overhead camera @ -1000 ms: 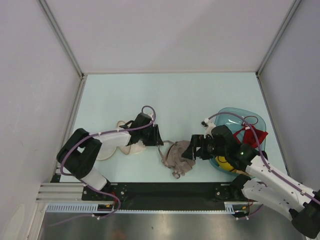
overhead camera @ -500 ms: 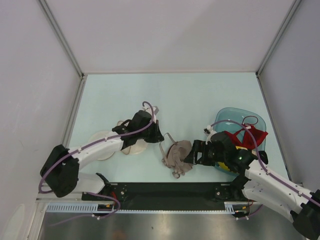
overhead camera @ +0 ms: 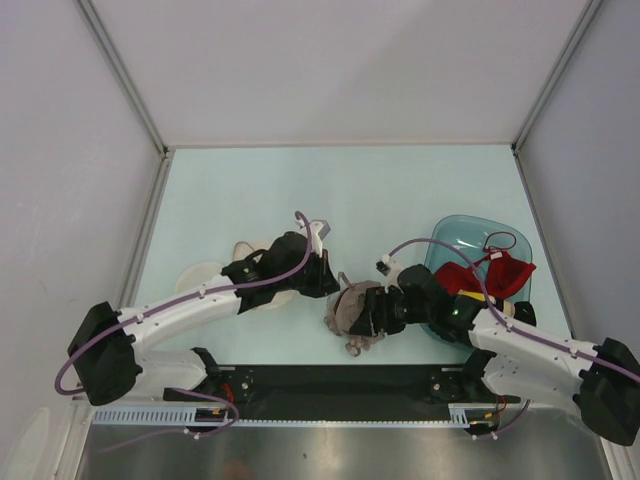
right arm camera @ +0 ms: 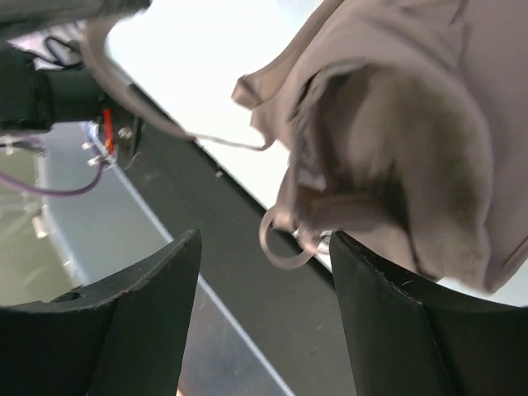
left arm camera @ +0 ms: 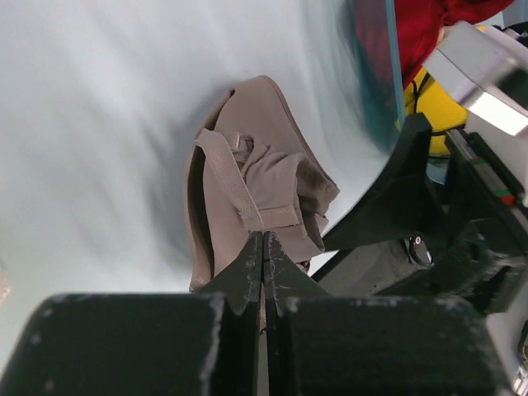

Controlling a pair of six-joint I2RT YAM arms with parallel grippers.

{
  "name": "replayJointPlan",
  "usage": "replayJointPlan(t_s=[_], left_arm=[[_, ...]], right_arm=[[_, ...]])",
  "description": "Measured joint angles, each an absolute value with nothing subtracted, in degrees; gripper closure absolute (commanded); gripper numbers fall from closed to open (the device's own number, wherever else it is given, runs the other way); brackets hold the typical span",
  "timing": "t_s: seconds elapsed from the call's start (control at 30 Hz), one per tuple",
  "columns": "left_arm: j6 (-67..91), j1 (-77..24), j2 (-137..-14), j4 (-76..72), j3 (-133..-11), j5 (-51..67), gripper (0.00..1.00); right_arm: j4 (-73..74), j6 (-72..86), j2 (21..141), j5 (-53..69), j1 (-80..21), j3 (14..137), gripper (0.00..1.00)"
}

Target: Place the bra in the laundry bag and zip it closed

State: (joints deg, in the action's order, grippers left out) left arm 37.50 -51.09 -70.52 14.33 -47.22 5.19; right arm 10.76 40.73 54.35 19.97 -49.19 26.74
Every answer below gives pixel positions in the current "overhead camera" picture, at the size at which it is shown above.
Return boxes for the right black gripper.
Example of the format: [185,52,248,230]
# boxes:
[349,286,432,337]

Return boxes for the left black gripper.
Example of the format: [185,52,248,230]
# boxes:
[275,248,339,298]

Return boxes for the beige bra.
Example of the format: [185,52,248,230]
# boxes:
[324,271,385,357]

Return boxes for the white mesh laundry bag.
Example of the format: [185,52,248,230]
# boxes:
[174,239,294,310]

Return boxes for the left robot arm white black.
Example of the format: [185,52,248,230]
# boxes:
[67,232,339,406]

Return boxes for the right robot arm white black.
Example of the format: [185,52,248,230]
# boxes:
[342,265,639,446]

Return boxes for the yellow black bra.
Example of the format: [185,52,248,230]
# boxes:
[458,290,516,317]

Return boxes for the red bra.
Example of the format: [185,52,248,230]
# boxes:
[435,231,536,300]

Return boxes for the teal transparent plastic basin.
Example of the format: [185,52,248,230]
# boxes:
[425,215,535,323]

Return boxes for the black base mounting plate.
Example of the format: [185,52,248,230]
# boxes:
[195,365,504,422]

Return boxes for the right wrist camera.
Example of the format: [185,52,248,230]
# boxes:
[375,254,404,290]

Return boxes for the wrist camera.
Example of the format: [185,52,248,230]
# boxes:
[309,219,331,240]
[375,254,404,290]

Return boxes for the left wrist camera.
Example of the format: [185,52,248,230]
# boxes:
[309,219,331,240]

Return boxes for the white slotted cable duct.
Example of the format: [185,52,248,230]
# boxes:
[92,404,496,429]

